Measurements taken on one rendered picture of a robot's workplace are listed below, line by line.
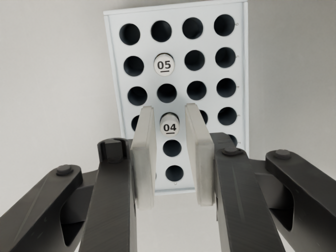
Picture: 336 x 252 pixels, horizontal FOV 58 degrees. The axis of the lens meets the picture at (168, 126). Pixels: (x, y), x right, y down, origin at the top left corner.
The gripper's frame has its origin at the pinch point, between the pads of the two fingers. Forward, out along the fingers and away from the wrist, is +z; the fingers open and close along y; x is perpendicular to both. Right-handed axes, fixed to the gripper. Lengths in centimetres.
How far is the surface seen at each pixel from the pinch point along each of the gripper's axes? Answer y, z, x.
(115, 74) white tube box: -3.2, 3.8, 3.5
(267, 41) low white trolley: 7.4, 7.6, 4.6
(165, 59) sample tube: 0.0, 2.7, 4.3
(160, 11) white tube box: -0.2, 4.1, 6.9
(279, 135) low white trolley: 8.6, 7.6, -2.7
